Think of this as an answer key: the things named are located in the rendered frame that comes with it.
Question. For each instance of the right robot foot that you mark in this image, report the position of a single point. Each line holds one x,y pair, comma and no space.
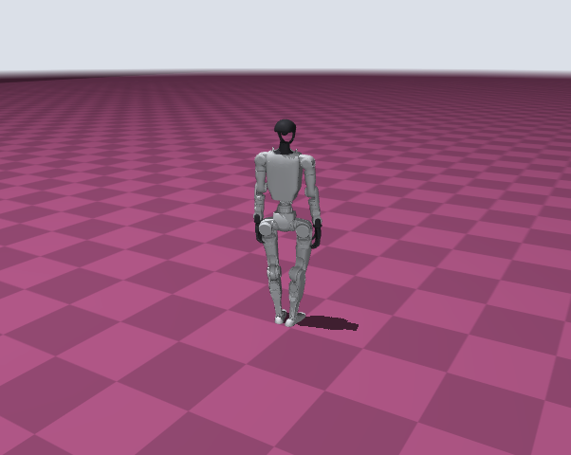
290,322

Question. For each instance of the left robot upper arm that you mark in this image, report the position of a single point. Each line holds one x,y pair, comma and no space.
260,172

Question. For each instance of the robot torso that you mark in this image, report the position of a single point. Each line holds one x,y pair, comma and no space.
284,180

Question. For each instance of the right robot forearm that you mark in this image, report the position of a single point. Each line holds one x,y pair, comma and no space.
315,207

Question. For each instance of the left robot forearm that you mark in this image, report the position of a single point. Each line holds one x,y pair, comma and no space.
259,203

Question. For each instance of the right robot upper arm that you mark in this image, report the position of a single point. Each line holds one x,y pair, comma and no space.
308,163

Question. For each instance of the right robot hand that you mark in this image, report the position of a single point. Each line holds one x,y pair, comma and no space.
317,234

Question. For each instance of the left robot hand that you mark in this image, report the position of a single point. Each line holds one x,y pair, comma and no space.
258,234

